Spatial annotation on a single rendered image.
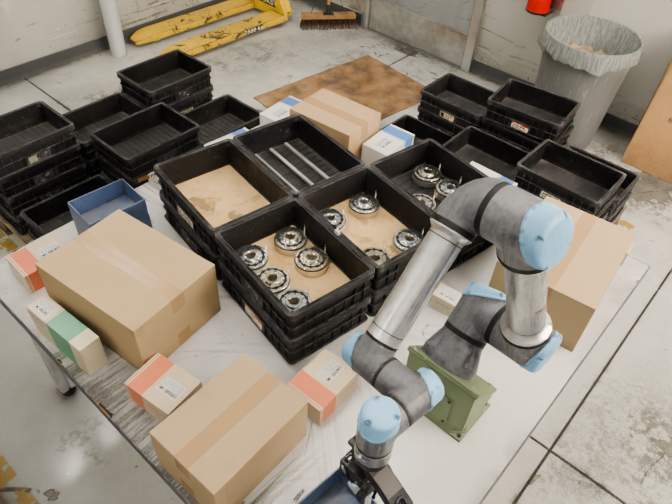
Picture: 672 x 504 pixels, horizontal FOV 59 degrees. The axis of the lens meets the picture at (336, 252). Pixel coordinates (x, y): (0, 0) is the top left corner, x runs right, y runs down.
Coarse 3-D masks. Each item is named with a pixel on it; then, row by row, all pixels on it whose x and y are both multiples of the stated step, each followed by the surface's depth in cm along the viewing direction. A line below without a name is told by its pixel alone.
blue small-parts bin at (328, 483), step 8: (336, 472) 133; (328, 480) 132; (336, 480) 136; (344, 480) 135; (320, 488) 131; (328, 488) 136; (336, 488) 136; (344, 488) 136; (312, 496) 131; (320, 496) 135; (328, 496) 135; (336, 496) 135; (344, 496) 135; (352, 496) 135
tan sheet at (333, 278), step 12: (264, 240) 186; (276, 252) 182; (276, 264) 179; (288, 264) 179; (300, 276) 176; (324, 276) 176; (336, 276) 176; (300, 288) 172; (312, 288) 173; (324, 288) 173; (312, 300) 169
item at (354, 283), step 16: (272, 208) 182; (304, 208) 183; (240, 224) 176; (320, 224) 178; (224, 240) 171; (368, 272) 164; (336, 288) 160; (352, 288) 162; (272, 304) 157; (320, 304) 157; (288, 320) 153
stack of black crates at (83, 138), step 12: (108, 96) 308; (120, 96) 311; (84, 108) 300; (96, 108) 305; (108, 108) 311; (120, 108) 316; (132, 108) 308; (144, 108) 301; (72, 120) 298; (84, 120) 304; (96, 120) 309; (108, 120) 311; (84, 132) 302; (84, 144) 278; (84, 156) 286; (96, 168) 291
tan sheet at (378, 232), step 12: (348, 216) 196; (384, 216) 197; (348, 228) 192; (360, 228) 192; (372, 228) 193; (384, 228) 193; (396, 228) 193; (360, 240) 188; (372, 240) 189; (384, 240) 189
